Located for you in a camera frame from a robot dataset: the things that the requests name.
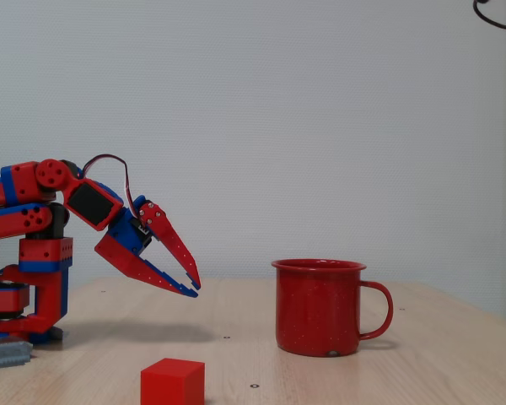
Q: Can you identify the red cube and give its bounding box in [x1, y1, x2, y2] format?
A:
[140, 358, 206, 405]

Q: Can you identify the grey metal table clamp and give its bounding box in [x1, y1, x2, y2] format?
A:
[0, 337, 35, 370]

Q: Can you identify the black hanging cable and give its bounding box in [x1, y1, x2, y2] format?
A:
[472, 0, 506, 32]

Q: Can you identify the red enamel mug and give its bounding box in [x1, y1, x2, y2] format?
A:
[271, 258, 395, 359]

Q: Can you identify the red white black servo cable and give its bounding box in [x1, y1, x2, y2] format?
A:
[83, 154, 137, 214]

